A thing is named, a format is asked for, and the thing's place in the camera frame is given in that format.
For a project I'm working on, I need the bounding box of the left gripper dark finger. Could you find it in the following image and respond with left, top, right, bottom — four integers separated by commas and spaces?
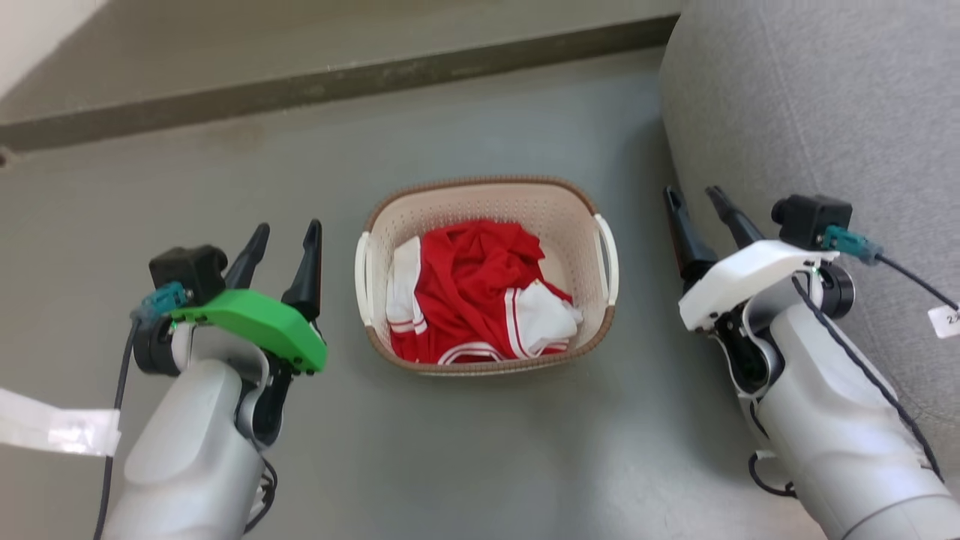
281, 219, 323, 323
223, 223, 271, 292

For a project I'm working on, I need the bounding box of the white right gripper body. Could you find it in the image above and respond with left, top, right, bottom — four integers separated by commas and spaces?
678, 240, 839, 332

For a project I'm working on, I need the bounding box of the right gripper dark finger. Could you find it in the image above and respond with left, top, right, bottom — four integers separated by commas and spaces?
705, 186, 766, 250
664, 186, 719, 293

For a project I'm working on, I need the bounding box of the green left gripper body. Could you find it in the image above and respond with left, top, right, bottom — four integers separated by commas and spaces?
171, 289, 328, 374

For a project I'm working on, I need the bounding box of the beige perforated laundry basket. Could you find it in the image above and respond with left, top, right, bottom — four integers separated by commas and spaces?
354, 176, 620, 376

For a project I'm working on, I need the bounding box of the grey fabric sofa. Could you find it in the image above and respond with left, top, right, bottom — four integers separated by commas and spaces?
660, 0, 960, 481

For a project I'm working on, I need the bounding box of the red and white garment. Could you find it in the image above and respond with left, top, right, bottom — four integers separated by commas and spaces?
385, 220, 584, 366

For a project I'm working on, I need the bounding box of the white tape strip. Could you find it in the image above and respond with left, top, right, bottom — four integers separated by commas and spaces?
0, 386, 122, 457

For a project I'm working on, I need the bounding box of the left camera cable teal plug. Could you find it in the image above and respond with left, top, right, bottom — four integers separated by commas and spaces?
94, 283, 188, 540

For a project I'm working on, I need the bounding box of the camera cable teal plug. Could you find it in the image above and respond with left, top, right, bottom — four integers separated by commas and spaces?
94, 283, 188, 540
821, 225, 960, 312

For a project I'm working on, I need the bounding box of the right camera cable teal plug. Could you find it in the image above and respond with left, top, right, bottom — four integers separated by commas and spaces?
821, 225, 960, 312

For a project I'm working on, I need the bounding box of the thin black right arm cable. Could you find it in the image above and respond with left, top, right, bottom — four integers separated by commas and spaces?
748, 274, 946, 497

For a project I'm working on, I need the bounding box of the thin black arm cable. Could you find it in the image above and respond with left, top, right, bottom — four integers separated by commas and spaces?
748, 274, 946, 497
244, 457, 278, 533

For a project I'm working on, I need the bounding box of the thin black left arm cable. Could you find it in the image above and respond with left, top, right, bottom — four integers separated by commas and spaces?
244, 457, 278, 533

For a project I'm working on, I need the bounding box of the small white cable label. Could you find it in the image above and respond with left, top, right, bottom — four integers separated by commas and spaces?
928, 304, 960, 340

